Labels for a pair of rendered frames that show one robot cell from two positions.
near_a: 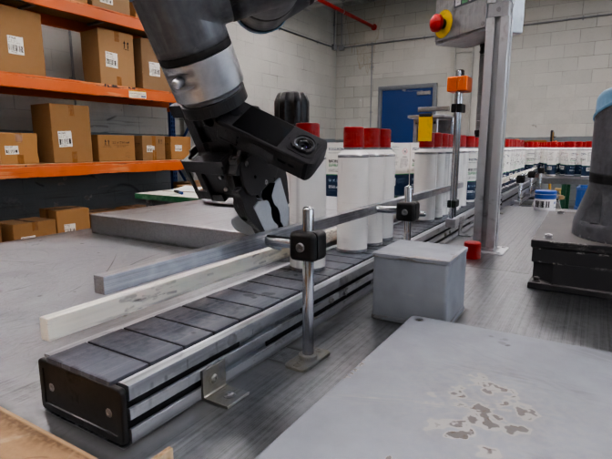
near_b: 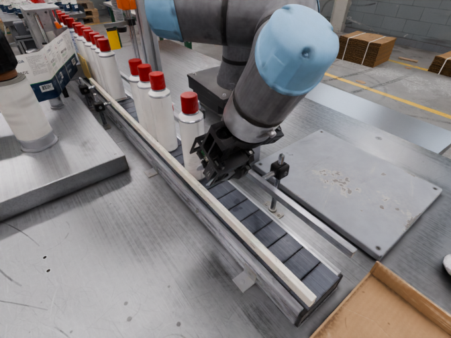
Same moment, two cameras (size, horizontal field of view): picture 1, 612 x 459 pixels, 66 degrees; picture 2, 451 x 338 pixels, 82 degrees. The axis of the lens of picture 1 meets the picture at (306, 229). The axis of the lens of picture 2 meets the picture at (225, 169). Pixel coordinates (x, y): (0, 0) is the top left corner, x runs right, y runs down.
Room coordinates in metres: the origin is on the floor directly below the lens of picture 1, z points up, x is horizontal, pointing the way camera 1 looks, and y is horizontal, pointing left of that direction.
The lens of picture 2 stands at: (0.43, 0.41, 1.29)
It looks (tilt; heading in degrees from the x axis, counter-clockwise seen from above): 40 degrees down; 291
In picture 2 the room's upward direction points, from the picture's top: straight up
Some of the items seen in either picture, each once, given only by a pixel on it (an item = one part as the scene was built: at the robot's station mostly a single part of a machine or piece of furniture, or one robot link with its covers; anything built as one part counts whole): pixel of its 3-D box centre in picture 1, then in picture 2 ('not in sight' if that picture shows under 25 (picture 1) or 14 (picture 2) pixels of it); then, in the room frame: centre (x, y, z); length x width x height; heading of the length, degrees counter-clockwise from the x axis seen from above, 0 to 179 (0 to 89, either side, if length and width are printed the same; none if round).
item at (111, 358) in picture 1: (414, 233); (127, 111); (1.06, -0.25, 0.86); 1.65 x 0.08 x 0.04; 149
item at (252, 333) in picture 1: (413, 236); (127, 113); (1.06, -0.25, 0.85); 1.65 x 0.11 x 0.05; 149
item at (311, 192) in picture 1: (307, 198); (192, 139); (0.67, 0.00, 0.98); 0.05 x 0.05 x 0.20
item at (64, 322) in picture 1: (341, 231); (151, 139); (0.83, -0.06, 0.91); 1.07 x 0.01 x 0.02; 149
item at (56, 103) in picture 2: not in sight; (45, 80); (1.27, -0.16, 0.97); 0.05 x 0.05 x 0.19
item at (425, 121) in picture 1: (424, 127); (113, 39); (1.05, -0.26, 1.09); 0.03 x 0.01 x 0.06; 59
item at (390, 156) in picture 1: (380, 185); (143, 98); (0.89, -0.14, 0.98); 0.05 x 0.05 x 0.20
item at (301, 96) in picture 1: (291, 157); (12, 92); (1.14, 0.03, 1.03); 0.09 x 0.09 x 0.30
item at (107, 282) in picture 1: (382, 206); (172, 115); (0.79, -0.13, 0.96); 1.07 x 0.01 x 0.01; 149
